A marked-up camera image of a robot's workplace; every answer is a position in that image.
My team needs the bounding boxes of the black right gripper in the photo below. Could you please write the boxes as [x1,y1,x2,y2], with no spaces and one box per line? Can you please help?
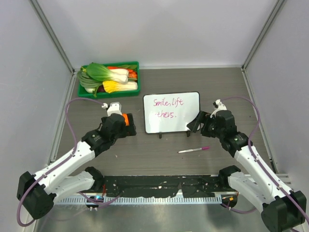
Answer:
[187,110,225,139]

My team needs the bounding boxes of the white marker with magenta cap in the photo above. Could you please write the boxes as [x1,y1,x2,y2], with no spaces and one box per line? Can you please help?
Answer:
[177,146,210,153]

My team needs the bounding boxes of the small white whiteboard black frame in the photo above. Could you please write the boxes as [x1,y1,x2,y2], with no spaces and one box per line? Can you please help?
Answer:
[143,91,200,138]

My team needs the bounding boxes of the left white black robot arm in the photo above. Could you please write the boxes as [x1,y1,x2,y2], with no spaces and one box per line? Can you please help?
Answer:
[17,114,136,220]

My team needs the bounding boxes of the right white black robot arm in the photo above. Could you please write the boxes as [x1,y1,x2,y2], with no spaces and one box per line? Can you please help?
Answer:
[187,110,307,232]

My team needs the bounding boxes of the orange mandarin fruit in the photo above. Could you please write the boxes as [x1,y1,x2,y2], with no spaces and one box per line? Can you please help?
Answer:
[122,114,129,126]

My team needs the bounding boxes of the yellow white napa cabbage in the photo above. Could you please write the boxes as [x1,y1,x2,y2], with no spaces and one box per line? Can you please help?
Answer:
[102,81,138,93]

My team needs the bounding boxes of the green plastic vegetable tray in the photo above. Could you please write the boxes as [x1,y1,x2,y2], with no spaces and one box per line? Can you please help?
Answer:
[76,61,141,99]

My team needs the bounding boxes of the green long vegetable stalks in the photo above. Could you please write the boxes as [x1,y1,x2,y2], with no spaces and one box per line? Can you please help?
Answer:
[76,67,102,98]

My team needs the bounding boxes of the green white bok choy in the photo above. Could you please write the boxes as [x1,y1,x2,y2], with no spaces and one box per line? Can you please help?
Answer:
[83,63,128,84]

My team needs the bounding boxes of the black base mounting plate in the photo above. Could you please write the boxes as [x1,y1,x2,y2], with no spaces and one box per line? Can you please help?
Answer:
[83,174,248,198]

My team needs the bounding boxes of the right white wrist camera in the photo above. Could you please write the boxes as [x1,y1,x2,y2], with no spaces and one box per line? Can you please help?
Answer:
[210,99,227,118]

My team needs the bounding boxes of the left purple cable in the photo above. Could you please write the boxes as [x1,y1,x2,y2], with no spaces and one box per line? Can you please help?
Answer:
[16,97,120,227]

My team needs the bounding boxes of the white slotted cable duct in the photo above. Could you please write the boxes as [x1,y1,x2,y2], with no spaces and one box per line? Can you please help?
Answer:
[56,194,222,205]

